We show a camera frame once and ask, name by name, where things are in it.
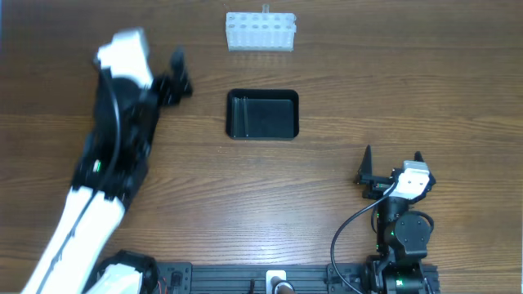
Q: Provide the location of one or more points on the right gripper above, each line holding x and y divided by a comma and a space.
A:
376, 185

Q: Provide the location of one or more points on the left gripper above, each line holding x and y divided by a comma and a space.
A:
171, 90

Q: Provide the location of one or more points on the clear test tube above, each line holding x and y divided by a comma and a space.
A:
235, 118
265, 8
246, 118

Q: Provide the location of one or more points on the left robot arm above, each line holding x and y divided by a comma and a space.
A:
81, 228

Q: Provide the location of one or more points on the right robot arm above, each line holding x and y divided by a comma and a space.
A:
408, 234

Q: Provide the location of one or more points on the white test tube rack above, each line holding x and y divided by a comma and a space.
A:
261, 38

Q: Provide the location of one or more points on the black tray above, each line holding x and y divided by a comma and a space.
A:
271, 118

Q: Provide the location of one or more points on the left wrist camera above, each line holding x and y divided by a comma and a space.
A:
124, 53

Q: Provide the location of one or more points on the mounting rail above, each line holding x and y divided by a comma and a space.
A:
229, 279

